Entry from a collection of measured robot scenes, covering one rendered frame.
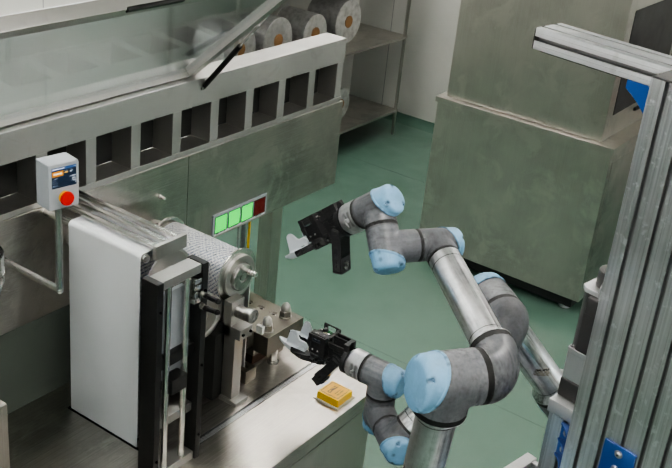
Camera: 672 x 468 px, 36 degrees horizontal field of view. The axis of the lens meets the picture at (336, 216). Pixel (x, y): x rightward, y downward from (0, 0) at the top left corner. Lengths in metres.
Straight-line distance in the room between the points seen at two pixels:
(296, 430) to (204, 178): 0.77
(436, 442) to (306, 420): 0.70
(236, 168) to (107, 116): 0.58
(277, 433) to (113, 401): 0.42
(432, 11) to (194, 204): 4.66
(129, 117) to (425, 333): 2.61
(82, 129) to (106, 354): 0.55
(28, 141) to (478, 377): 1.16
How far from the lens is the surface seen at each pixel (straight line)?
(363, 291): 5.22
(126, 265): 2.38
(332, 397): 2.79
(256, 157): 3.11
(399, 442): 2.46
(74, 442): 2.65
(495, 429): 4.38
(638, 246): 2.02
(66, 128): 2.53
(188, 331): 2.36
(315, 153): 3.37
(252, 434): 2.67
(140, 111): 2.68
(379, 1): 7.63
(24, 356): 2.70
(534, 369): 2.67
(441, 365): 1.99
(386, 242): 2.26
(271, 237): 3.61
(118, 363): 2.53
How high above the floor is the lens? 2.51
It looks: 25 degrees down
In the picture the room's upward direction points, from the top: 6 degrees clockwise
